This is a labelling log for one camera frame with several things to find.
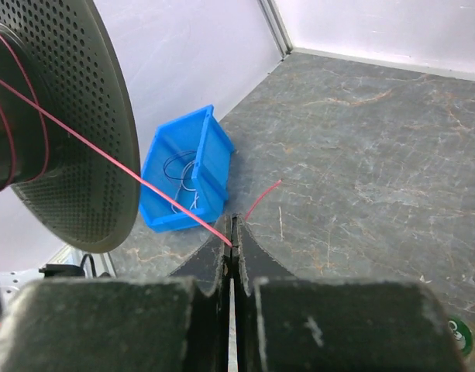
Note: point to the blue plastic bin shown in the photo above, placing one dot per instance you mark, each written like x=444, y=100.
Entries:
x=189, y=161

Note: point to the left glass soda bottle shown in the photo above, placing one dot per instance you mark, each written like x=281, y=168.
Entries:
x=462, y=335

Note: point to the grey filament spool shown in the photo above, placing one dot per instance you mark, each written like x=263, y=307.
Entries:
x=68, y=141

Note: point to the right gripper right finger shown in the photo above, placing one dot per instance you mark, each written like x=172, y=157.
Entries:
x=285, y=323

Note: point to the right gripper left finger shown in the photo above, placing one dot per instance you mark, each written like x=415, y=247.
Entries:
x=174, y=323

